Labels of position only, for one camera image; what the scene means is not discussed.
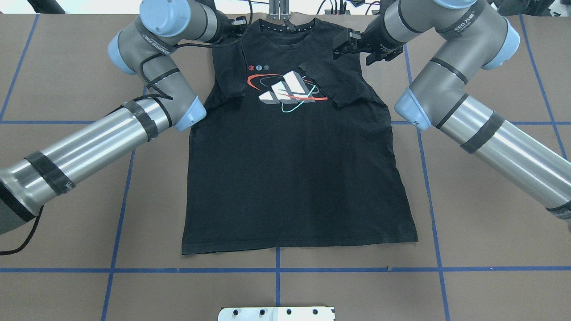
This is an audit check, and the white pedestal base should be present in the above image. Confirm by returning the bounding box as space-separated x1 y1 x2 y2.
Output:
218 306 336 321

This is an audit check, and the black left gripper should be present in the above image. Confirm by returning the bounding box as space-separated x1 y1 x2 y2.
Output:
214 13 249 44

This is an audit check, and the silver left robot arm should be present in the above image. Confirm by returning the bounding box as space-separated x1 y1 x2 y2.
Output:
0 0 248 234

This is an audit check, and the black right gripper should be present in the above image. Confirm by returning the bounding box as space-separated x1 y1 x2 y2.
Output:
332 25 404 63

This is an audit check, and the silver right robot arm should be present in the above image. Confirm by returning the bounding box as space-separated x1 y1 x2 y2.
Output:
331 0 570 224

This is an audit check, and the black graphic t-shirt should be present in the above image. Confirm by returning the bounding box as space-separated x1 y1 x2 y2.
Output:
181 18 418 255

